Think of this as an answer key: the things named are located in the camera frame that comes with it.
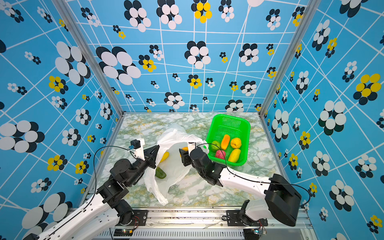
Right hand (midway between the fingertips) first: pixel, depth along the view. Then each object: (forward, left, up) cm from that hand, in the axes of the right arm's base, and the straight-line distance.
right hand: (185, 148), depth 78 cm
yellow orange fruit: (-2, -1, +3) cm, 3 cm away
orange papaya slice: (+14, -25, -14) cm, 31 cm away
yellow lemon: (+12, -31, -13) cm, 36 cm away
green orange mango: (-8, +15, -14) cm, 22 cm away
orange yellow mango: (+4, -29, -14) cm, 32 cm away
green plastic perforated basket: (+31, -25, -17) cm, 43 cm away
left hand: (-4, +11, +9) cm, 15 cm away
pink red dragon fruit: (+3, -21, -12) cm, 24 cm away
